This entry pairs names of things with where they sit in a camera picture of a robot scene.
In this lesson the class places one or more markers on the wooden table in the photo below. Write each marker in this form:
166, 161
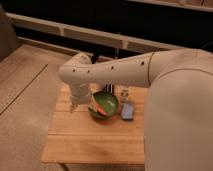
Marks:
77, 138

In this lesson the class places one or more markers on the green bowl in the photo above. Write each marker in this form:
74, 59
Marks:
107, 101

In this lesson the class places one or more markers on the orange carrot in bowl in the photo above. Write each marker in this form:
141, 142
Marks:
101, 111

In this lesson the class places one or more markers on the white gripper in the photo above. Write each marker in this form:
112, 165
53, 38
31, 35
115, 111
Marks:
79, 94

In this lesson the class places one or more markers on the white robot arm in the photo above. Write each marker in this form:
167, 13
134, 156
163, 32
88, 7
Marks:
178, 114

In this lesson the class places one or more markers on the blue sponge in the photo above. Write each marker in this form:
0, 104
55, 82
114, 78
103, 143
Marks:
127, 112

